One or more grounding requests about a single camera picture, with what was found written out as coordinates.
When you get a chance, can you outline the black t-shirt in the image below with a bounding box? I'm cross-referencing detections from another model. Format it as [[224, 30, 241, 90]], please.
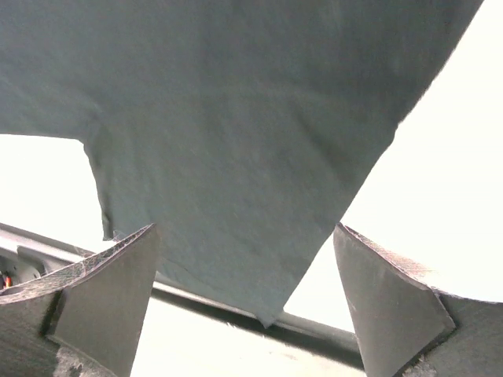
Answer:
[[1, 1, 481, 325]]

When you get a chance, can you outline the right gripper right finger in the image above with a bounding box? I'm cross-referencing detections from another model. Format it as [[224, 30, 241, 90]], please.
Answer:
[[333, 224, 502, 376]]

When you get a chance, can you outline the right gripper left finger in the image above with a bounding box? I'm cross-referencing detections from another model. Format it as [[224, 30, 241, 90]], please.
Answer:
[[1, 225, 160, 376]]

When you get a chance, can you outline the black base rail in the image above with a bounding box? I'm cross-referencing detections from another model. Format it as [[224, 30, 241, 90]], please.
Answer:
[[151, 273, 365, 368]]

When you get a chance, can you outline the aluminium extrusion frame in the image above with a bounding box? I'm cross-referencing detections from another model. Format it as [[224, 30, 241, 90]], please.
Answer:
[[1, 223, 94, 291]]

